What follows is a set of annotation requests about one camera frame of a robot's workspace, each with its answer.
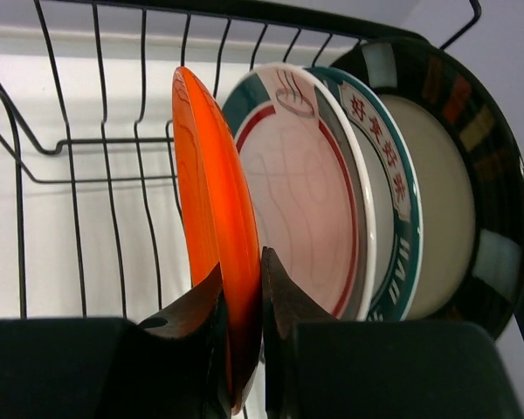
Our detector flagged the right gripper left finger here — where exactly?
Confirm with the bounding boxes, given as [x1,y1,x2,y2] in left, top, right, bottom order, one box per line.
[0,268,231,418]

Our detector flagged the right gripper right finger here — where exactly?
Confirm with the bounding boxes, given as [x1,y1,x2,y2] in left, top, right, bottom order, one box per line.
[260,248,523,418]

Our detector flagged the orange plate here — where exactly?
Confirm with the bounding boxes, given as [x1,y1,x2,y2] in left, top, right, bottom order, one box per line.
[172,66,262,415]

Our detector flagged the teal rim Hao Wei plate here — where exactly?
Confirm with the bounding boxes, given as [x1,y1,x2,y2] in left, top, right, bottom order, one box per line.
[308,66,424,322]

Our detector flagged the white plate teal red rim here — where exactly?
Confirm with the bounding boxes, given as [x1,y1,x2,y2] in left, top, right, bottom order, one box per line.
[223,63,377,320]

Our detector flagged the black rimmed beige plate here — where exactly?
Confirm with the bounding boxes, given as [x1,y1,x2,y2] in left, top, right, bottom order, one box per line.
[334,38,524,338]

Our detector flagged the black wire dish rack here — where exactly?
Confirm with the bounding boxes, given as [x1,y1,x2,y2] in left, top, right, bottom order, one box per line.
[0,1,524,342]

